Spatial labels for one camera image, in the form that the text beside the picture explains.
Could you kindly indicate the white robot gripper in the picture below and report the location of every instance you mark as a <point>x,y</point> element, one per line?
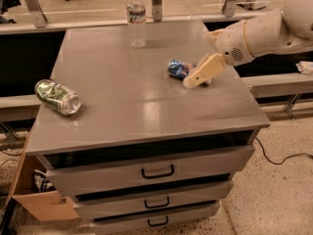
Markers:
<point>231,46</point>

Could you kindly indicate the blue silver redbull can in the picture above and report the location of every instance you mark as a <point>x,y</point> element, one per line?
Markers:
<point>181,70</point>

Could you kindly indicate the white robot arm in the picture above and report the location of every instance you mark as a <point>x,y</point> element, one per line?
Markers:
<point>288,30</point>

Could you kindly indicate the green crushed soda can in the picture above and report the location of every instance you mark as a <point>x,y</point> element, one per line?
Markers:
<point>58,97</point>

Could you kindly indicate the clear plastic water bottle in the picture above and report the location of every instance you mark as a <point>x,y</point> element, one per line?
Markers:
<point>136,19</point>

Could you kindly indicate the grey drawer cabinet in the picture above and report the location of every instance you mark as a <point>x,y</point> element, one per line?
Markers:
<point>132,109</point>

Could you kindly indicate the top grey drawer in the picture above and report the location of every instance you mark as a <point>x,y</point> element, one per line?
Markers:
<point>94,178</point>

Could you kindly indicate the grey drawer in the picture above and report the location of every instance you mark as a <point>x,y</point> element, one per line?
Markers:
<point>151,219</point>
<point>157,200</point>
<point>94,178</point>

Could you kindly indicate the middle grey drawer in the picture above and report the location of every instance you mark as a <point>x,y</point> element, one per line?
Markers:
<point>157,200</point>

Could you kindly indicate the bottom grey drawer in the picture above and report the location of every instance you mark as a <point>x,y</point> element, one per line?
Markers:
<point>151,219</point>

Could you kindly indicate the brown cardboard box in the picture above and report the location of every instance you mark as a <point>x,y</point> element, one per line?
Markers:
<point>44,206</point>

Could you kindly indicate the grey metal railing frame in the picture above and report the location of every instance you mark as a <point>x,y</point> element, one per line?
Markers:
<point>54,15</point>

